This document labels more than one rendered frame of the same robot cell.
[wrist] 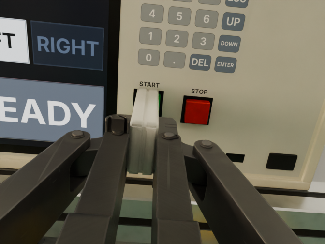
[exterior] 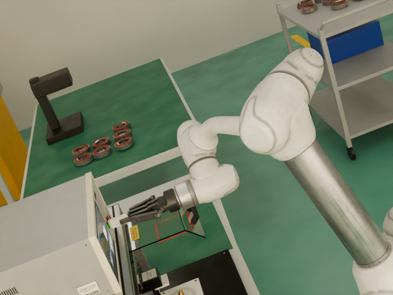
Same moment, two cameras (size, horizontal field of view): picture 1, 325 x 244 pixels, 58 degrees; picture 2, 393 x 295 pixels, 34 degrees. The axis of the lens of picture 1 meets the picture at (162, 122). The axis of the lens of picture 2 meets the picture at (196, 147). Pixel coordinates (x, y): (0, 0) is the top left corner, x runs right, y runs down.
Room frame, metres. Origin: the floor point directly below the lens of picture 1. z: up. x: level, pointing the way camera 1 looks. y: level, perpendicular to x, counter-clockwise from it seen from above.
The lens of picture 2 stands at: (-0.17, 1.84, 2.16)
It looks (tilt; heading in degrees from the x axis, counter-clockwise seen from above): 24 degrees down; 271
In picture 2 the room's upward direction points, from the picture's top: 20 degrees counter-clockwise
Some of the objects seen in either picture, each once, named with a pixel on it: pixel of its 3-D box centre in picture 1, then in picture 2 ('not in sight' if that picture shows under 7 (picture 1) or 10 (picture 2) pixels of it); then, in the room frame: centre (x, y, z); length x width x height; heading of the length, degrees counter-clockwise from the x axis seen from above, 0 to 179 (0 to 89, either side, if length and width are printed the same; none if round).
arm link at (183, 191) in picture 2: not in sight; (185, 195); (-0.06, 0.00, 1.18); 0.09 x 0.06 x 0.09; 93
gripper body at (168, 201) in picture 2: not in sight; (164, 203); (0.02, 0.00, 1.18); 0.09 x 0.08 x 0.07; 3
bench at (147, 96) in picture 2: not in sight; (123, 164); (0.41, -2.27, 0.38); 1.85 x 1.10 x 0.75; 93
